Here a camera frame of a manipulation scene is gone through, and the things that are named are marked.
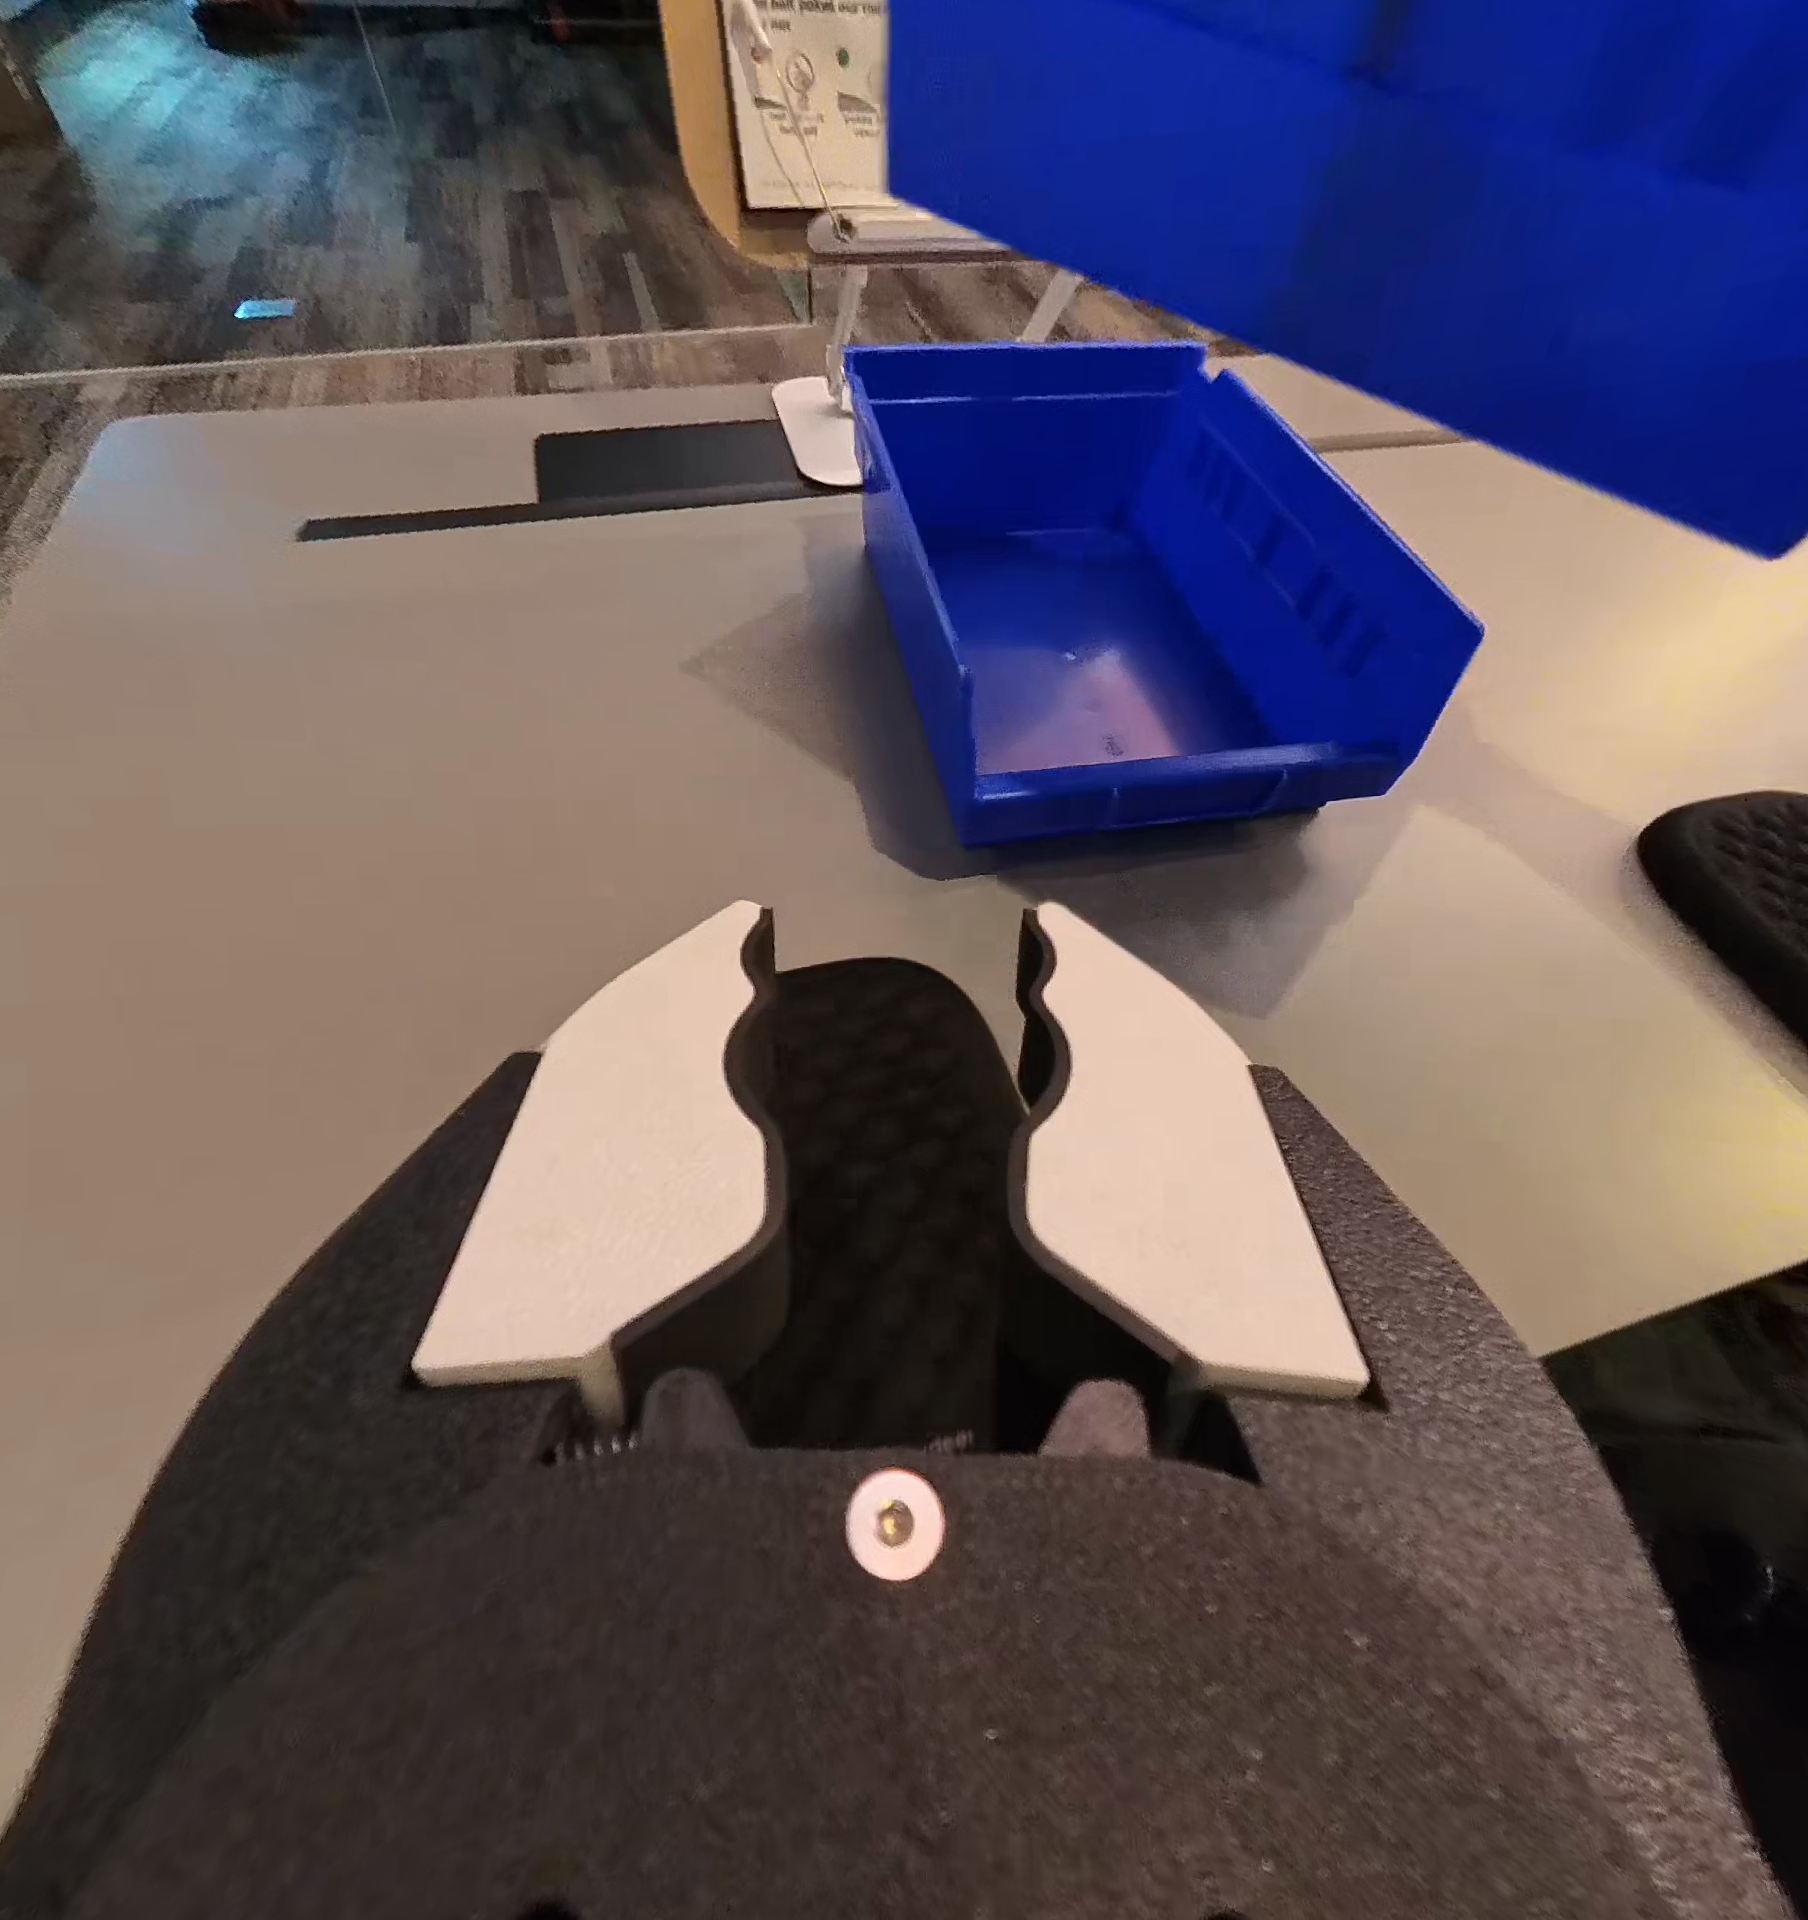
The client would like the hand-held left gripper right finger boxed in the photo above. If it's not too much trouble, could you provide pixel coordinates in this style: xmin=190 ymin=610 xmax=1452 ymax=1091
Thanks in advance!
xmin=1005 ymin=899 xmax=1375 ymax=1427

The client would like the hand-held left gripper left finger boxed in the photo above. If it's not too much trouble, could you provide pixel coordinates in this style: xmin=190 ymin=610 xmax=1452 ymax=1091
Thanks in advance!
xmin=408 ymin=899 xmax=779 ymax=1427

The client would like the blue plain storage bin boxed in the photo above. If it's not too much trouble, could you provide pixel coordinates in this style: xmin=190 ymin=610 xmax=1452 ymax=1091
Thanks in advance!
xmin=841 ymin=340 xmax=1485 ymax=851

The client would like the blue divided storage bin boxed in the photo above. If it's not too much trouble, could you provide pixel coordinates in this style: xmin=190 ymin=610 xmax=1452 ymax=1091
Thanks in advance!
xmin=881 ymin=0 xmax=1808 ymax=560

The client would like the grey desk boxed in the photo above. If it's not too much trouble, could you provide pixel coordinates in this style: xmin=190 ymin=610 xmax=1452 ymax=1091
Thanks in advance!
xmin=0 ymin=355 xmax=1808 ymax=1877

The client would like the person's black clothing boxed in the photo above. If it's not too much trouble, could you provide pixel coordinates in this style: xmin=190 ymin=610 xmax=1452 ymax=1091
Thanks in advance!
xmin=1542 ymin=1252 xmax=1808 ymax=1920

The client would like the black quilted wrist rest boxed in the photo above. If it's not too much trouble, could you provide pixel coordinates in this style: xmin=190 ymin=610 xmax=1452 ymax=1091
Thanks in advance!
xmin=1635 ymin=791 xmax=1808 ymax=1100

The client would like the white folding stand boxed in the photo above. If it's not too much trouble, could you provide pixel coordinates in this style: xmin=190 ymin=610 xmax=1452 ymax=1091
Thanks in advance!
xmin=773 ymin=206 xmax=1094 ymax=492

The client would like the printed instruction sheet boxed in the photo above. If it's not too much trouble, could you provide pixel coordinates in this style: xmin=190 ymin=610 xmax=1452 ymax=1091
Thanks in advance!
xmin=717 ymin=0 xmax=894 ymax=214

